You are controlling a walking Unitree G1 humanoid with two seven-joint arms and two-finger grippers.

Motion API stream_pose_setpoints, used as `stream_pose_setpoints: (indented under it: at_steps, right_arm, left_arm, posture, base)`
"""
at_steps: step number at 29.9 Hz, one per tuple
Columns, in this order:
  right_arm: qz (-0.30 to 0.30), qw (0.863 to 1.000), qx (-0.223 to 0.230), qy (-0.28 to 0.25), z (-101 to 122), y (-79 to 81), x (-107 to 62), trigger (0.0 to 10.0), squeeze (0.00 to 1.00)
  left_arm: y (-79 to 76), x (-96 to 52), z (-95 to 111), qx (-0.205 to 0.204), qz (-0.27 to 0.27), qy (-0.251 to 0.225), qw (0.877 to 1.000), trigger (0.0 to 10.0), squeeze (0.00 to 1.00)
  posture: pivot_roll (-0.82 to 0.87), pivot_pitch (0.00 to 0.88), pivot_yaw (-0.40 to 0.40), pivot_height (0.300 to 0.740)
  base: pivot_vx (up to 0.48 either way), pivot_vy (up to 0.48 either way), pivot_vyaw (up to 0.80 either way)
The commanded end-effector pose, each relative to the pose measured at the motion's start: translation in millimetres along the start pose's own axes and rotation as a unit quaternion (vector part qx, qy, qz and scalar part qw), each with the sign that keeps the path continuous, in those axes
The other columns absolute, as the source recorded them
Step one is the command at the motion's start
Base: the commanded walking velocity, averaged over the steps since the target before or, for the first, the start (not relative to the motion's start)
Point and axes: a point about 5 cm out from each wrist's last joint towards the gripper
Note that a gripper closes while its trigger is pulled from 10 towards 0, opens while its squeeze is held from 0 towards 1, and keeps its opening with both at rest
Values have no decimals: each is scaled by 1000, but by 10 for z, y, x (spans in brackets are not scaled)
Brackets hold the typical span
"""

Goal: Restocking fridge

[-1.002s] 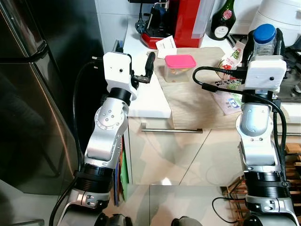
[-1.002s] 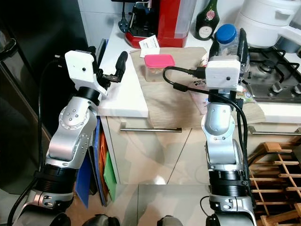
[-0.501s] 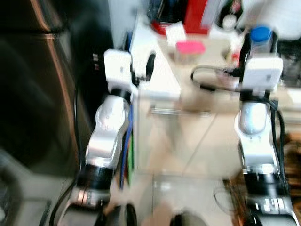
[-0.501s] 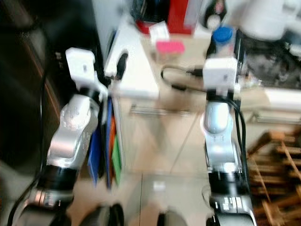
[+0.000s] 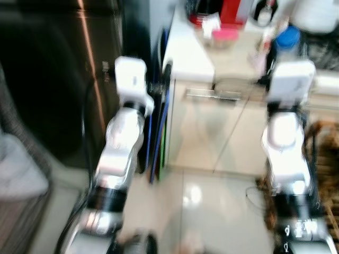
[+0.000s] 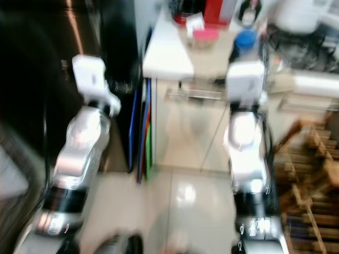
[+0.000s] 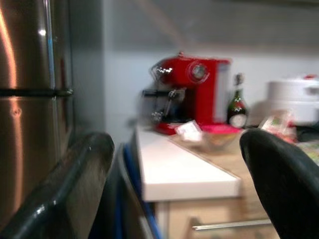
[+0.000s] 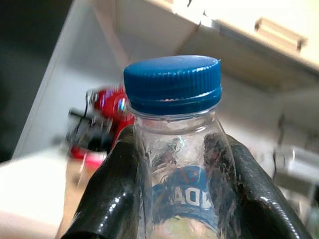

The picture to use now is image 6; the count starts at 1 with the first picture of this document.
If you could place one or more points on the green cutting board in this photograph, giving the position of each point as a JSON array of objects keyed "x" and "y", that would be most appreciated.
[{"x": 149, "y": 137}]

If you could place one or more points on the white paper tag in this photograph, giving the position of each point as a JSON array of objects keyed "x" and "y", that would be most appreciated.
[{"x": 194, "y": 24}]

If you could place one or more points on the white kitchen cabinet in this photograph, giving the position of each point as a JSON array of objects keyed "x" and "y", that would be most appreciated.
[{"x": 185, "y": 137}]

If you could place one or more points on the white round appliance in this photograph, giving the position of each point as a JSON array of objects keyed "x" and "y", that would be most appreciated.
[{"x": 299, "y": 15}]

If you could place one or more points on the white cloth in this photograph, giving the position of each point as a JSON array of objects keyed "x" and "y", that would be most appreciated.
[{"x": 11, "y": 177}]

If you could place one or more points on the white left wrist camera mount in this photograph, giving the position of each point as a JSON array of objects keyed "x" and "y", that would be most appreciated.
[{"x": 90, "y": 76}]

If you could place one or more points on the dark glossy fridge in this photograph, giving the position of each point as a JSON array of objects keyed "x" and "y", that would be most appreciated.
[{"x": 42, "y": 79}]

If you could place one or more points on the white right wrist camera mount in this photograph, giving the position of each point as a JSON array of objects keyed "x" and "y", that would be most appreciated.
[{"x": 243, "y": 82}]

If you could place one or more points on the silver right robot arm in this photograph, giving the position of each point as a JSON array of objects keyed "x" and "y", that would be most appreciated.
[{"x": 243, "y": 153}]

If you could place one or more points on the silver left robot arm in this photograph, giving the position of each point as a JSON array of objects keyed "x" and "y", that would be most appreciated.
[{"x": 79, "y": 148}]

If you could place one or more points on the pink lid container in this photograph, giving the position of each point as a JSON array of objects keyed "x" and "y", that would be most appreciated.
[{"x": 205, "y": 37}]

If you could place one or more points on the wooden slatted rack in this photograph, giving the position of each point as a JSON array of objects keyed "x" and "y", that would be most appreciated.
[{"x": 307, "y": 180}]

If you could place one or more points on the dark robot foot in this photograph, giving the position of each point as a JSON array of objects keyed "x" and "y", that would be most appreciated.
[{"x": 119, "y": 245}]

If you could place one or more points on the black round cup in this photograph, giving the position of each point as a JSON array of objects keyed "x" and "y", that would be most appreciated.
[{"x": 250, "y": 13}]

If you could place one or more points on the red box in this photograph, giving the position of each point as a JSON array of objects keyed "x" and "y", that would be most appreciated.
[{"x": 217, "y": 10}]

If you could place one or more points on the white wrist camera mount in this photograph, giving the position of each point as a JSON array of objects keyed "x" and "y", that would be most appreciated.
[
  {"x": 243, "y": 82},
  {"x": 90, "y": 76}
]

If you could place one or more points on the blue cap bottle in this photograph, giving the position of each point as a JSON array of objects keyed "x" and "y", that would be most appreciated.
[{"x": 245, "y": 40}]

